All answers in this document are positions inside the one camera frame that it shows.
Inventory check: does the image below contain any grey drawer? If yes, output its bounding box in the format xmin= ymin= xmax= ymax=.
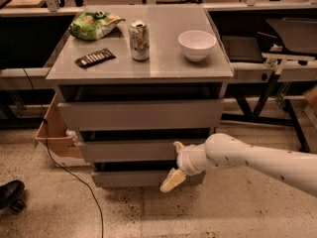
xmin=58 ymin=100 xmax=224 ymax=131
xmin=77 ymin=138 xmax=213 ymax=164
xmin=90 ymin=168 xmax=206 ymax=188

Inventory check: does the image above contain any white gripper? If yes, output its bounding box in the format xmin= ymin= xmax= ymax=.
xmin=160 ymin=141 xmax=207 ymax=192

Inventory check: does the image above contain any dark snack bar wrapper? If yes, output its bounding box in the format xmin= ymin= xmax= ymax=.
xmin=75 ymin=48 xmax=115 ymax=68

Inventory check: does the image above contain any grey top drawer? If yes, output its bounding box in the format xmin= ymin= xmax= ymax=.
xmin=58 ymin=100 xmax=224 ymax=131

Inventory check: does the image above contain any white green soda can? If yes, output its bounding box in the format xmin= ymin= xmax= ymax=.
xmin=129 ymin=20 xmax=150 ymax=60

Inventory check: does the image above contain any grey drawer cabinet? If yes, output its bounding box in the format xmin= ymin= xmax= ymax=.
xmin=45 ymin=5 xmax=235 ymax=188

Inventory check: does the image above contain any white bowl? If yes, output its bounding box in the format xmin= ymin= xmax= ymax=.
xmin=178 ymin=30 xmax=217 ymax=61

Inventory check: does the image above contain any grey bottom drawer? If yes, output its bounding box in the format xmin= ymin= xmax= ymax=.
xmin=90 ymin=168 xmax=206 ymax=188

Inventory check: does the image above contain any cardboard box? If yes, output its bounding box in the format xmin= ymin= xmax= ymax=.
xmin=35 ymin=95 xmax=87 ymax=167

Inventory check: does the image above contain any black frame side table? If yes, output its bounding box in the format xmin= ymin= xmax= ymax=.
xmin=222 ymin=18 xmax=316 ymax=153

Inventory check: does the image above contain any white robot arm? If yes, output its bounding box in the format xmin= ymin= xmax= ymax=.
xmin=160 ymin=133 xmax=317 ymax=196

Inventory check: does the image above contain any black power cable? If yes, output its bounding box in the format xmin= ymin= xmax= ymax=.
xmin=21 ymin=66 xmax=105 ymax=238

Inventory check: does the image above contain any green chip bag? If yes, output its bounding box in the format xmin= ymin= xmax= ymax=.
xmin=68 ymin=11 xmax=125 ymax=41

